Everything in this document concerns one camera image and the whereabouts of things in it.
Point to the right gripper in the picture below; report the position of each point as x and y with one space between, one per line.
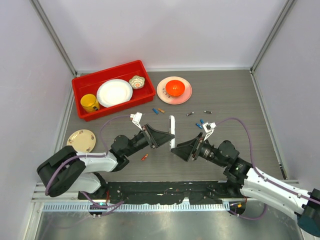
184 150

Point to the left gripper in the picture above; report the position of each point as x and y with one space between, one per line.
155 137

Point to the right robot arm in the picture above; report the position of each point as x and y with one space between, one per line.
301 205

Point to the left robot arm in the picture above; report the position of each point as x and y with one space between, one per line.
68 169

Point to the orange red battery low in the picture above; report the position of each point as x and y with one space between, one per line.
144 157

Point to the blue battery lower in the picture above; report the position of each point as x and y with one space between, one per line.
198 125

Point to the pink plate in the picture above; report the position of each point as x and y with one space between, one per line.
173 100

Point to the orange bowl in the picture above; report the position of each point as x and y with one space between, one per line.
175 88

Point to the small flower-shaped bowl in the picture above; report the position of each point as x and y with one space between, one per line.
137 82

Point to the white paper plate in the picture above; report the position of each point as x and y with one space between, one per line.
114 92

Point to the cream floral plate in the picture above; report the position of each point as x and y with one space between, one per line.
82 140

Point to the yellow mug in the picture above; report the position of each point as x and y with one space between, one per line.
90 103

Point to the red plastic bin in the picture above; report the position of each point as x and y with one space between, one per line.
89 84

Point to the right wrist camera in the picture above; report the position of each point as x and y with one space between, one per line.
209 128

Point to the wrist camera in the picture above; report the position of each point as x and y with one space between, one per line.
209 128
136 118

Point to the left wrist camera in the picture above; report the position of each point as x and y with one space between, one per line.
136 118

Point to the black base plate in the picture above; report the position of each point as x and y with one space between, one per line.
167 192

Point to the white cable duct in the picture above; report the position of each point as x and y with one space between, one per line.
185 206

